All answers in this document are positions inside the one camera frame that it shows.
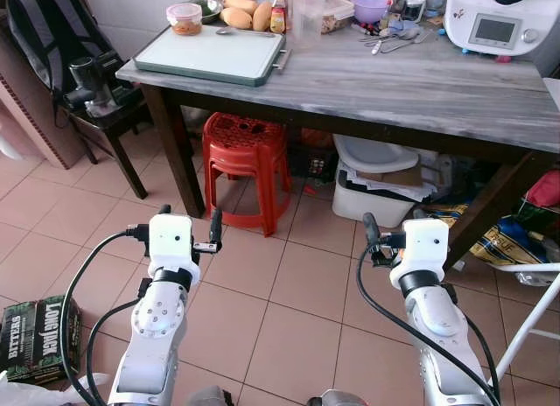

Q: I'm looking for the black thin left arm cable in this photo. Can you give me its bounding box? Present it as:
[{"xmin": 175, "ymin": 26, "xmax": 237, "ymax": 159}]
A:
[{"xmin": 86, "ymin": 298, "xmax": 143, "ymax": 402}]

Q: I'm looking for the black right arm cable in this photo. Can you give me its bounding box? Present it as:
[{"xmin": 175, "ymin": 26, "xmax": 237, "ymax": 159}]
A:
[{"xmin": 356, "ymin": 247, "xmax": 501, "ymax": 406}]

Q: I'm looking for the clear plastic jug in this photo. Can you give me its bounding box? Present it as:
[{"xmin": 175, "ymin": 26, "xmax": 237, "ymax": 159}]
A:
[{"xmin": 289, "ymin": 0, "xmax": 326, "ymax": 49}]

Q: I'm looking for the metal spoon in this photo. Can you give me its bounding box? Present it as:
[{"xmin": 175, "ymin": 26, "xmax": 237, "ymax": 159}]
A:
[{"xmin": 215, "ymin": 26, "xmax": 277, "ymax": 38}]

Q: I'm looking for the grey right robot leg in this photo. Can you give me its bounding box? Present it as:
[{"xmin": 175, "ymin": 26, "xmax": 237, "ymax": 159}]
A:
[{"xmin": 306, "ymin": 389, "xmax": 369, "ymax": 406}]

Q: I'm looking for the white tray with green rim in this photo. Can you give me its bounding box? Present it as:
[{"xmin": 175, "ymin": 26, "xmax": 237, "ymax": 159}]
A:
[{"xmin": 134, "ymin": 25, "xmax": 289, "ymax": 88}]

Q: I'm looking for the blue cloth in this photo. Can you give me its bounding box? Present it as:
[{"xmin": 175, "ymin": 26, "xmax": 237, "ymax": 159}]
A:
[{"xmin": 388, "ymin": 20, "xmax": 418, "ymax": 36}]

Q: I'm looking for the yellow blue sack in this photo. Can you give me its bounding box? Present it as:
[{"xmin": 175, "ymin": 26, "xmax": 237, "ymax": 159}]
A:
[{"xmin": 420, "ymin": 203, "xmax": 550, "ymax": 268}]

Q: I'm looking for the clear food container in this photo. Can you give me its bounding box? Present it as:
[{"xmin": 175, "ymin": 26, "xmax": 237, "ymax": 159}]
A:
[{"xmin": 320, "ymin": 0, "xmax": 356, "ymax": 35}]

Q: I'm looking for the black handheld vacuum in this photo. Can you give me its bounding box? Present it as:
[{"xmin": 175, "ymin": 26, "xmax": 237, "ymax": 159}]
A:
[{"xmin": 66, "ymin": 54, "xmax": 141, "ymax": 118}]

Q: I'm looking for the red bag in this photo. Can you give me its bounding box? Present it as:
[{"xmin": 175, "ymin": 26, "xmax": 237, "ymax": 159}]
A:
[{"xmin": 525, "ymin": 169, "xmax": 560, "ymax": 210}]

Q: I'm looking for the green printed carton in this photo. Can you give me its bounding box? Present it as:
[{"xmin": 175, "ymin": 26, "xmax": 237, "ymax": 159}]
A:
[{"xmin": 0, "ymin": 294, "xmax": 85, "ymax": 387}]

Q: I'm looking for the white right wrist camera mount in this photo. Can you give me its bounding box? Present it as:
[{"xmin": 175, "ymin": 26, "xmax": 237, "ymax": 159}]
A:
[{"xmin": 389, "ymin": 218, "xmax": 451, "ymax": 290}]

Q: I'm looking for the brown board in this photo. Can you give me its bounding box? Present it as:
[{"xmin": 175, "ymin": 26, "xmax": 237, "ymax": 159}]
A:
[{"xmin": 0, "ymin": 30, "xmax": 85, "ymax": 171}]

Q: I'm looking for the white folding table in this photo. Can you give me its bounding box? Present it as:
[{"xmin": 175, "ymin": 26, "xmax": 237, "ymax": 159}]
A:
[{"xmin": 493, "ymin": 78, "xmax": 560, "ymax": 382}]

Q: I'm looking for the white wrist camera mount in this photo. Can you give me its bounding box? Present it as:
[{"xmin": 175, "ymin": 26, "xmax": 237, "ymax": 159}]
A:
[
  {"xmin": 147, "ymin": 213, "xmax": 197, "ymax": 281},
  {"xmin": 389, "ymin": 218, "xmax": 451, "ymax": 290}
]

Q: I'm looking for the white plastic bin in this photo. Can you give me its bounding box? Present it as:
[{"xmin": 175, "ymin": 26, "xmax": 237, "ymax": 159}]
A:
[{"xmin": 332, "ymin": 134, "xmax": 440, "ymax": 229}]

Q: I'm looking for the black grey backpack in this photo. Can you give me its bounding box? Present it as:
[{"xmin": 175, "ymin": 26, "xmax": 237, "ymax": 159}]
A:
[{"xmin": 4, "ymin": 0, "xmax": 116, "ymax": 94}]

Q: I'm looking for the dark wooden chair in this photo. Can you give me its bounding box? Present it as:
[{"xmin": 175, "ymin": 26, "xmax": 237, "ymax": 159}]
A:
[{"xmin": 57, "ymin": 89, "xmax": 157, "ymax": 201}]

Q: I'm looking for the grey wooden table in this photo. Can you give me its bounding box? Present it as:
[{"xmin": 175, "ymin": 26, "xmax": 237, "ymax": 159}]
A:
[{"xmin": 116, "ymin": 25, "xmax": 560, "ymax": 269}]

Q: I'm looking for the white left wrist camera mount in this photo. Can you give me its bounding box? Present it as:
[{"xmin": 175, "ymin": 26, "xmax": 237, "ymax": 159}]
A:
[{"xmin": 147, "ymin": 213, "xmax": 197, "ymax": 281}]

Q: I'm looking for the white kitchen appliance with screen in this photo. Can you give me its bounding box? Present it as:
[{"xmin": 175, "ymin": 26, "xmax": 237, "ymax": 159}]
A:
[{"xmin": 444, "ymin": 0, "xmax": 560, "ymax": 59}]

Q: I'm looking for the red plastic stool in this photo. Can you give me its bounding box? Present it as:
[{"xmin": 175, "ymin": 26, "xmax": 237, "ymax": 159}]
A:
[{"xmin": 201, "ymin": 112, "xmax": 294, "ymax": 237}]

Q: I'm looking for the tan bread roll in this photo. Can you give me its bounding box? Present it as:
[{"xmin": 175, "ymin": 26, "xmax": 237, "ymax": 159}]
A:
[
  {"xmin": 252, "ymin": 0, "xmax": 274, "ymax": 32},
  {"xmin": 221, "ymin": 0, "xmax": 260, "ymax": 14},
  {"xmin": 219, "ymin": 7, "xmax": 255, "ymax": 31}
]

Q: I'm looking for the grey robot leg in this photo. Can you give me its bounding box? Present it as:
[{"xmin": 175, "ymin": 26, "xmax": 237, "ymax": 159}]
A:
[
  {"xmin": 187, "ymin": 386, "xmax": 234, "ymax": 406},
  {"xmin": 306, "ymin": 389, "xmax": 369, "ymax": 406}
]

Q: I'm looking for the grey left robot leg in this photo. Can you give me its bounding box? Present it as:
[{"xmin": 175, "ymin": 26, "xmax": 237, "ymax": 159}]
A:
[{"xmin": 187, "ymin": 386, "xmax": 234, "ymax": 406}]

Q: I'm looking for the black crate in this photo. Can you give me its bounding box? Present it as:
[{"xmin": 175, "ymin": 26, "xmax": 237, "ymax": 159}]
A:
[{"xmin": 288, "ymin": 143, "xmax": 339, "ymax": 185}]

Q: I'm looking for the purple bowl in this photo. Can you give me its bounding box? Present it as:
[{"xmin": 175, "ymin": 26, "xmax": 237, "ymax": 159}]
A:
[{"xmin": 350, "ymin": 0, "xmax": 395, "ymax": 25}]

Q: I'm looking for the metal fork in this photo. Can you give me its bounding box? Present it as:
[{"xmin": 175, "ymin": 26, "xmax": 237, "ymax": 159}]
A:
[{"xmin": 381, "ymin": 31, "xmax": 431, "ymax": 54}]

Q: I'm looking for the sauce bottle with yellow cap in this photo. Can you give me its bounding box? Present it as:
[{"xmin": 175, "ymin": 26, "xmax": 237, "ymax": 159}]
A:
[{"xmin": 269, "ymin": 0, "xmax": 288, "ymax": 35}]

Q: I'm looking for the plastic container with pink lid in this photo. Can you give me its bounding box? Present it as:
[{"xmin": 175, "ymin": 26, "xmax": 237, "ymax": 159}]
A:
[{"xmin": 166, "ymin": 3, "xmax": 203, "ymax": 37}]

